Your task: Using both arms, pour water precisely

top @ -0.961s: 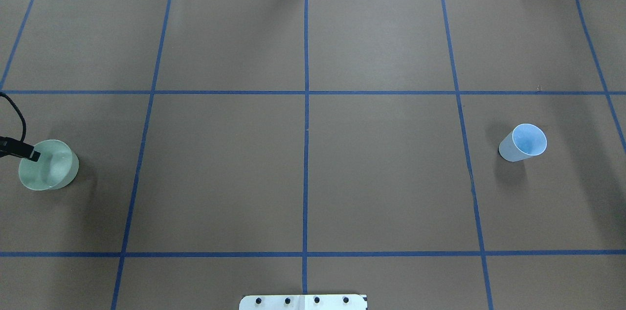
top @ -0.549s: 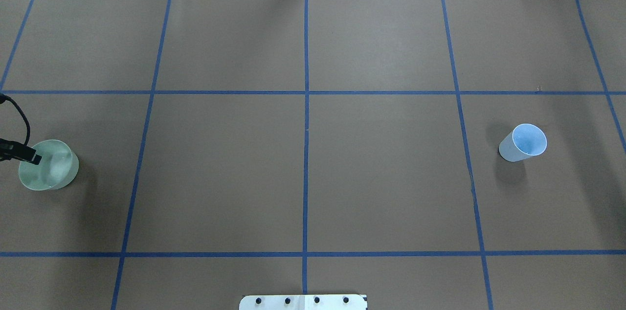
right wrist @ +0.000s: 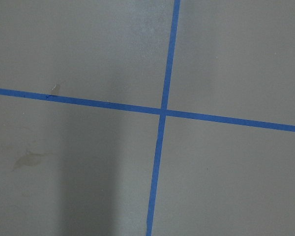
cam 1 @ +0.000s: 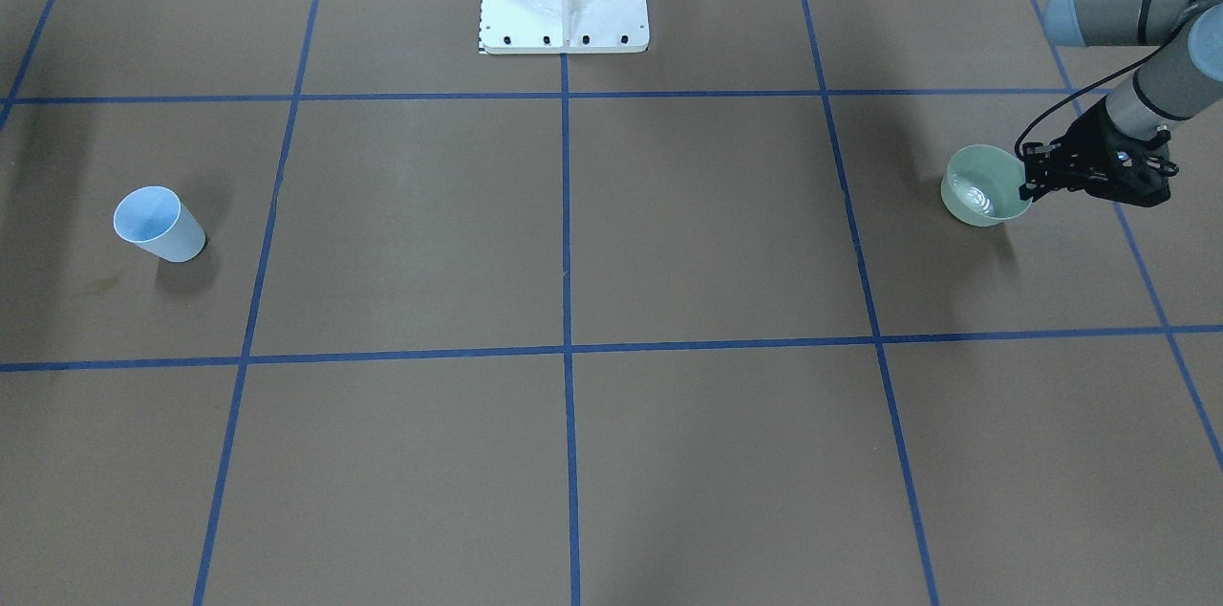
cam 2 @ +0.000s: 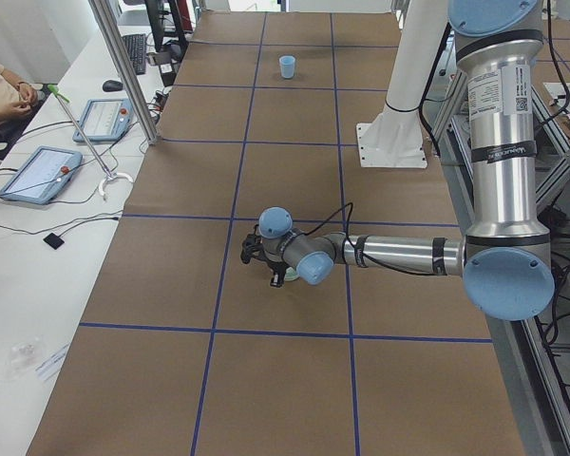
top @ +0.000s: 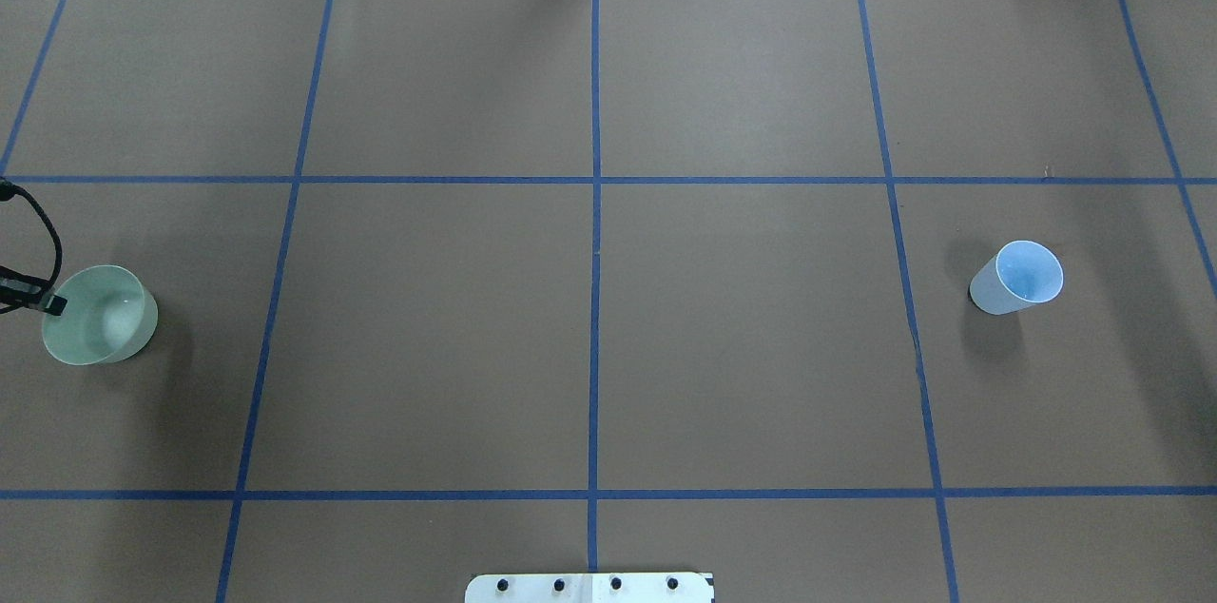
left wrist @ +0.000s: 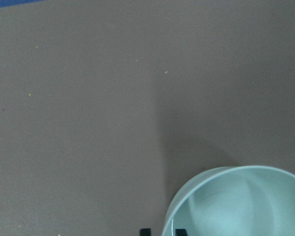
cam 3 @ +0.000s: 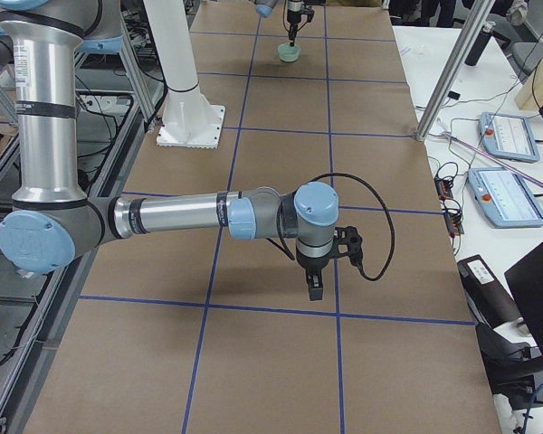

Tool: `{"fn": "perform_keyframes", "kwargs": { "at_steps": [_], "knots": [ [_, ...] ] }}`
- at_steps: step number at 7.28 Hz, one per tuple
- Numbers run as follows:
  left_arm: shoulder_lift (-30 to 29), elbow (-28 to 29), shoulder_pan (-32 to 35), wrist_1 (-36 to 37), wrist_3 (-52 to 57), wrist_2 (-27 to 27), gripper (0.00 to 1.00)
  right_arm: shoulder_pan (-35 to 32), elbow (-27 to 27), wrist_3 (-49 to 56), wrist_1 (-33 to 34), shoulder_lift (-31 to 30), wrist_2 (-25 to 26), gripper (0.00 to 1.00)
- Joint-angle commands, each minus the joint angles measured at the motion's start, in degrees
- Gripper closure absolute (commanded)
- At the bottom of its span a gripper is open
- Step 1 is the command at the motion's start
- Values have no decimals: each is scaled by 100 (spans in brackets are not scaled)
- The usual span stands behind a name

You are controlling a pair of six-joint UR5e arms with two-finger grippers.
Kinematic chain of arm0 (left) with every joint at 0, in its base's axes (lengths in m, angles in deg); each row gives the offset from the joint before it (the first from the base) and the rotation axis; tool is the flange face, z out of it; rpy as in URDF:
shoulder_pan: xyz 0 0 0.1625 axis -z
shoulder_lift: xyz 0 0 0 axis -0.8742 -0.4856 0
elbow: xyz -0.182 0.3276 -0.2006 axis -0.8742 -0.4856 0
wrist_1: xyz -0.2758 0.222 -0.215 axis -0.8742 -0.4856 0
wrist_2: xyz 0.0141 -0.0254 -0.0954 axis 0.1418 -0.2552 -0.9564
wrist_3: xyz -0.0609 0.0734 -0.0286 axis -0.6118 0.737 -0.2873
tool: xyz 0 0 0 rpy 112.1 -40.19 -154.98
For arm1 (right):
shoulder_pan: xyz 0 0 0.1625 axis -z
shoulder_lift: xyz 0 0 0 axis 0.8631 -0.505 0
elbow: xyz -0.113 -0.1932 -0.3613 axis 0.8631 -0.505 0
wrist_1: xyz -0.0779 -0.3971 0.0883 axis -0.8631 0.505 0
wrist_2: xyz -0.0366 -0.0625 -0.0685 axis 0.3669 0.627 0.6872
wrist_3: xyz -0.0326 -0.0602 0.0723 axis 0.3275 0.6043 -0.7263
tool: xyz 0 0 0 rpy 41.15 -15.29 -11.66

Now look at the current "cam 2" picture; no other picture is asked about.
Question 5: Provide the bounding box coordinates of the black monitor stand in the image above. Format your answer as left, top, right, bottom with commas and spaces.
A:
144, 0, 188, 62

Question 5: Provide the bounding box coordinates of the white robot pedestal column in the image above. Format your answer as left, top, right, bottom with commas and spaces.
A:
356, 0, 448, 169

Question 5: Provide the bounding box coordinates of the far blue teach pendant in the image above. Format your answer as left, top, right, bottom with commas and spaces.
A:
78, 99, 134, 143

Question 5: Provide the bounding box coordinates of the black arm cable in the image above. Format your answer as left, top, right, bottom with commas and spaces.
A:
284, 202, 466, 276

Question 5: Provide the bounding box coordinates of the black computer mouse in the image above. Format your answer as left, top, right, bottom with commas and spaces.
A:
102, 80, 124, 92

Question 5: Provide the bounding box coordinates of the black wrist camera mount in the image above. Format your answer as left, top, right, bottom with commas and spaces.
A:
240, 224, 266, 264

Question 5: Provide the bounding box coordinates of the small black square pad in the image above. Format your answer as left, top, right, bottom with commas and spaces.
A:
43, 233, 65, 250

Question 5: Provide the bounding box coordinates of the light green bowl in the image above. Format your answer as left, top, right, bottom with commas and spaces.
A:
284, 267, 299, 282

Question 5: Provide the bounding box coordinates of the light blue cup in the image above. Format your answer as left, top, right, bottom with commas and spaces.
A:
279, 55, 296, 80

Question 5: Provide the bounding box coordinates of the blue teach pendant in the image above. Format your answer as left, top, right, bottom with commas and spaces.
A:
78, 99, 134, 143
0, 146, 83, 205

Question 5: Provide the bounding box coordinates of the aluminium frame post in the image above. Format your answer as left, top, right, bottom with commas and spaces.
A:
88, 0, 158, 145

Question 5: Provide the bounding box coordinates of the near blue teach pendant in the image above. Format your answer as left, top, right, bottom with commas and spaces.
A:
0, 146, 83, 205

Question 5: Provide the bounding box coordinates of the black keyboard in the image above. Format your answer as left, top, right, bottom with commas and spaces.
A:
122, 33, 146, 75

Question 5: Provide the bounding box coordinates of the seated person in beige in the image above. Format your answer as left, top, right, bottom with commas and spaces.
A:
0, 64, 41, 143

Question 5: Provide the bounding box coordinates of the clear plastic bag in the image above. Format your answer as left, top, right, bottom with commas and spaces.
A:
4, 336, 45, 381

